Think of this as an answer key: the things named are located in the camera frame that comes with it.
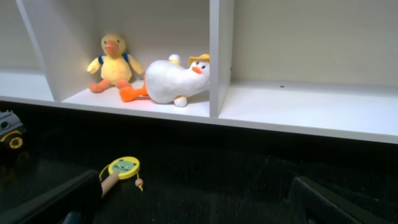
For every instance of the yellow plush duck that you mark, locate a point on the yellow plush duck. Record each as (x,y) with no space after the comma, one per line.
(114,70)

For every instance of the grey and yellow toy truck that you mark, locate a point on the grey and yellow toy truck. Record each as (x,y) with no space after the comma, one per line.
(9,130)

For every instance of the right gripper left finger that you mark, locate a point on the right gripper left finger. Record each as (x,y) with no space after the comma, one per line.
(62,202)

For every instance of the white shelf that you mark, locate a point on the white shelf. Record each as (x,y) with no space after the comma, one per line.
(295,105)

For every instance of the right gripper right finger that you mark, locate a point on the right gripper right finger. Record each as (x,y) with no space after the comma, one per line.
(329,208)

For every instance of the yellow rattle drum toy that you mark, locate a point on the yellow rattle drum toy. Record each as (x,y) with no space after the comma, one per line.
(125,167)

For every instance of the white plush goose yellow hat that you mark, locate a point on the white plush goose yellow hat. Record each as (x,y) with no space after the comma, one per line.
(169,82)

